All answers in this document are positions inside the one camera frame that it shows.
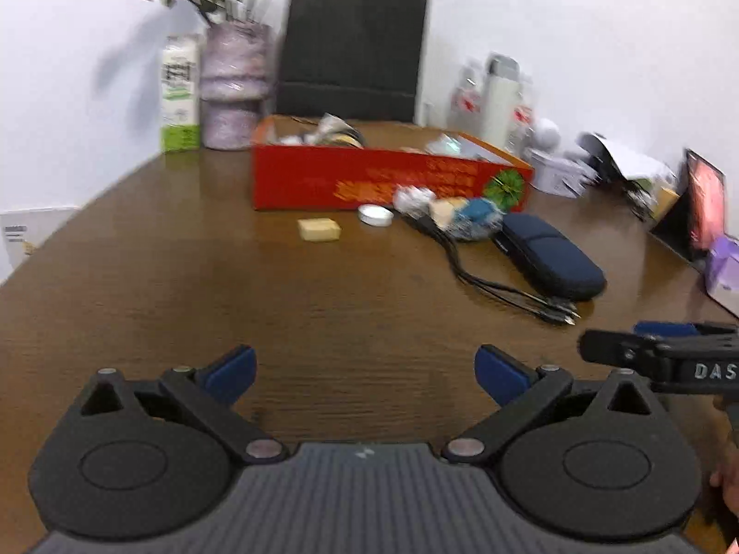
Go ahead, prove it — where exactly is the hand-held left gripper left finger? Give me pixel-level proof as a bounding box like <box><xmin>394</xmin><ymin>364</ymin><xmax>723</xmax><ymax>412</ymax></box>
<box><xmin>79</xmin><ymin>345</ymin><xmax>290</xmax><ymax>465</ymax></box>

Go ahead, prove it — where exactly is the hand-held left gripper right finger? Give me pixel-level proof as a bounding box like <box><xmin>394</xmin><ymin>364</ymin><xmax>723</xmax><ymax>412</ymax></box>
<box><xmin>442</xmin><ymin>344</ymin><xmax>671</xmax><ymax>465</ymax></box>

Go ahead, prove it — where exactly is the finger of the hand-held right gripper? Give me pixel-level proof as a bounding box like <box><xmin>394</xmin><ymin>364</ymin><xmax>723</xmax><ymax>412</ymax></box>
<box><xmin>579</xmin><ymin>328</ymin><xmax>739</xmax><ymax>371</ymax></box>
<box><xmin>634</xmin><ymin>321</ymin><xmax>739</xmax><ymax>338</ymax></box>

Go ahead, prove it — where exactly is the red cardboard box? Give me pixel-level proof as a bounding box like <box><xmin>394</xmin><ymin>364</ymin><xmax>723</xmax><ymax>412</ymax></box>
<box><xmin>251</xmin><ymin>115</ymin><xmax>535</xmax><ymax>212</ymax></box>

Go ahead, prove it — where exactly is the iridescent glitter plastic bag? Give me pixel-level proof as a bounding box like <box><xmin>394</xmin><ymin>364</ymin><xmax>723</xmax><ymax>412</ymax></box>
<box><xmin>424</xmin><ymin>132</ymin><xmax>466</xmax><ymax>157</ymax></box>

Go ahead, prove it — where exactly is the person's right hand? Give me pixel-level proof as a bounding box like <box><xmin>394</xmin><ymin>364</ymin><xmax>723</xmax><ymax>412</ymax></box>
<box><xmin>709</xmin><ymin>404</ymin><xmax>739</xmax><ymax>552</ymax></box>

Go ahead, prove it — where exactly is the purple tissue box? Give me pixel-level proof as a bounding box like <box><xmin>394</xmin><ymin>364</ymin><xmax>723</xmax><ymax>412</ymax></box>
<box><xmin>704</xmin><ymin>235</ymin><xmax>739</xmax><ymax>317</ymax></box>

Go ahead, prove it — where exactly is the navy zip case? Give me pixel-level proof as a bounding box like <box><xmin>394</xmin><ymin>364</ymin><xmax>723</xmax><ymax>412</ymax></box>
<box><xmin>493</xmin><ymin>212</ymin><xmax>607</xmax><ymax>301</ymax></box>

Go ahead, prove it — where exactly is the brown wooden desk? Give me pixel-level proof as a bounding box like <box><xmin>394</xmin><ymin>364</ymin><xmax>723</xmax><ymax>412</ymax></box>
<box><xmin>0</xmin><ymin>118</ymin><xmax>739</xmax><ymax>554</ymax></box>

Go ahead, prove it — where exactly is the tablet with pink screen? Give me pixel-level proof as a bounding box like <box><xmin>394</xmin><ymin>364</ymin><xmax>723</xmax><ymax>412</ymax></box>
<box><xmin>649</xmin><ymin>149</ymin><xmax>729</xmax><ymax>260</ymax></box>

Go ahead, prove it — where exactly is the blue fuzzy toy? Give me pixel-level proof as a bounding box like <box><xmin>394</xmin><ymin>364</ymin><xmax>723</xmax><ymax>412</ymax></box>
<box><xmin>433</xmin><ymin>196</ymin><xmax>503</xmax><ymax>241</ymax></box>

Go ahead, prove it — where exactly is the pale yellow block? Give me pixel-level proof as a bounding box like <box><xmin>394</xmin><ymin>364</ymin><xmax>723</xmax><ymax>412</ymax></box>
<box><xmin>298</xmin><ymin>217</ymin><xmax>343</xmax><ymax>241</ymax></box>

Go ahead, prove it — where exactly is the white paper sheet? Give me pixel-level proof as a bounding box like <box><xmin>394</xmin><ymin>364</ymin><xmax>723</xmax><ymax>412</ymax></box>
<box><xmin>577</xmin><ymin>132</ymin><xmax>679</xmax><ymax>182</ymax></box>

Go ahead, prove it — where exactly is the pale printed tin box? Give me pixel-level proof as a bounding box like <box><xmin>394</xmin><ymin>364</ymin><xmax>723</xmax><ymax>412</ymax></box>
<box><xmin>527</xmin><ymin>147</ymin><xmax>595</xmax><ymax>198</ymax></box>

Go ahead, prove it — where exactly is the crumpled silver wrapper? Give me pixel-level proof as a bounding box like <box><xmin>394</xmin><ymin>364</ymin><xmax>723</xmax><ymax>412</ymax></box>
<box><xmin>393</xmin><ymin>185</ymin><xmax>436</xmax><ymax>214</ymax></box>

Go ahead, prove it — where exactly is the white round lid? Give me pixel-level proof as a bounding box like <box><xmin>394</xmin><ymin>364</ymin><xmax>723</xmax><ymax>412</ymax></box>
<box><xmin>357</xmin><ymin>204</ymin><xmax>395</xmax><ymax>227</ymax></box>

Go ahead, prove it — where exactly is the white round speaker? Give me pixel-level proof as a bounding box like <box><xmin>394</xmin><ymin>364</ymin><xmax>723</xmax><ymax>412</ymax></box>
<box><xmin>531</xmin><ymin>118</ymin><xmax>562</xmax><ymax>151</ymax></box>

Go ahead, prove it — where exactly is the white printed board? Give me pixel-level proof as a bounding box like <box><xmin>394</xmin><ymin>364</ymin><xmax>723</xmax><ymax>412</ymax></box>
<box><xmin>0</xmin><ymin>206</ymin><xmax>79</xmax><ymax>283</ymax></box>

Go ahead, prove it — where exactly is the clear plastic water bottle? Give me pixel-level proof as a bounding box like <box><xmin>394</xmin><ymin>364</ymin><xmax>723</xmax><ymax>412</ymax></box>
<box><xmin>508</xmin><ymin>75</ymin><xmax>538</xmax><ymax>151</ymax></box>
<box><xmin>450</xmin><ymin>58</ymin><xmax>486</xmax><ymax>128</ymax></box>

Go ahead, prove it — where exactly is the white thermos bottle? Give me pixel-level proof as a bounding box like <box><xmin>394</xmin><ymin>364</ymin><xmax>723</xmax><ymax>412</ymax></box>
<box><xmin>479</xmin><ymin>53</ymin><xmax>521</xmax><ymax>148</ymax></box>

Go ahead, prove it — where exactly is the white green milk carton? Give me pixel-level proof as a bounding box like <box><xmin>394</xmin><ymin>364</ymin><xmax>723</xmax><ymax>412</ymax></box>
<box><xmin>160</xmin><ymin>35</ymin><xmax>203</xmax><ymax>154</ymax></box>

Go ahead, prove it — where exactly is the purple mottled vase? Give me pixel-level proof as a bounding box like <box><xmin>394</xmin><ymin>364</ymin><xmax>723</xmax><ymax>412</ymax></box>
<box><xmin>199</xmin><ymin>23</ymin><xmax>277</xmax><ymax>151</ymax></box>

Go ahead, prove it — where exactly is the black paper bag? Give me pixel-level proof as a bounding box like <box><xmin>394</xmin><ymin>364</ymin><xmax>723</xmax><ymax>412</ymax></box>
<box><xmin>276</xmin><ymin>0</ymin><xmax>431</xmax><ymax>125</ymax></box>

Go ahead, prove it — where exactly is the black multi-plug cable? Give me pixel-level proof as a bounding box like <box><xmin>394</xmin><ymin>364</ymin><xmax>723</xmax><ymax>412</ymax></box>
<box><xmin>404</xmin><ymin>213</ymin><xmax>581</xmax><ymax>325</ymax></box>

